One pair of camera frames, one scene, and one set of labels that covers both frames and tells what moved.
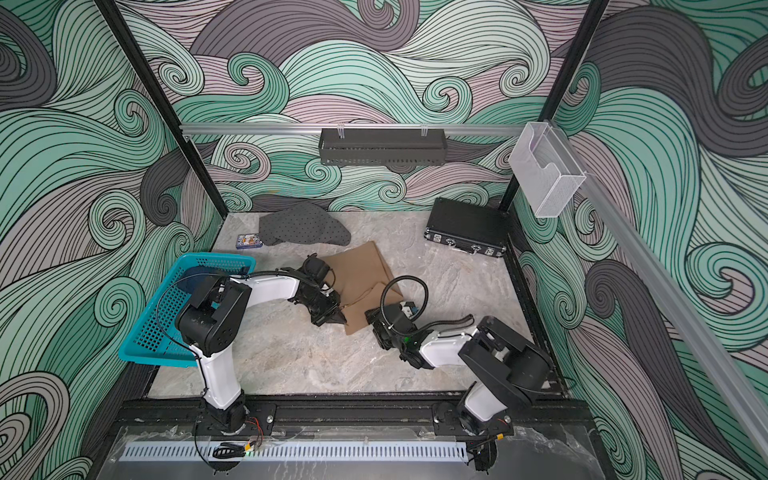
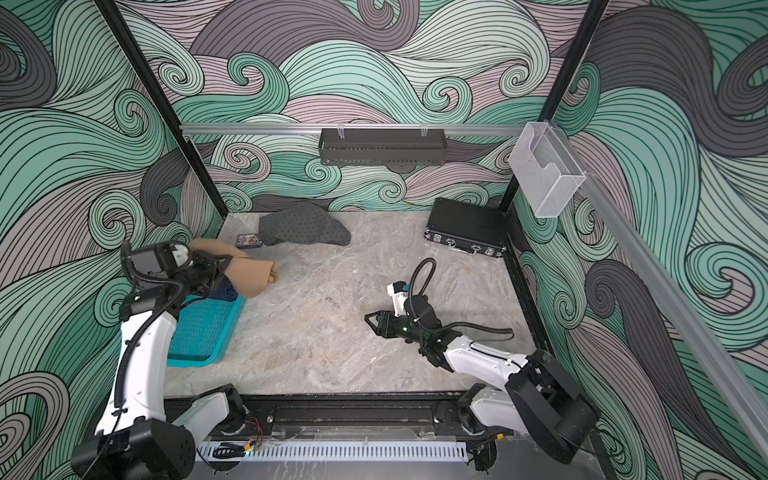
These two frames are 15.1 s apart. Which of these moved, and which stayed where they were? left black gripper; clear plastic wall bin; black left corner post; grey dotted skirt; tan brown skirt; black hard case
Moved: left black gripper; tan brown skirt
Stayed: clear plastic wall bin; grey dotted skirt; black hard case; black left corner post
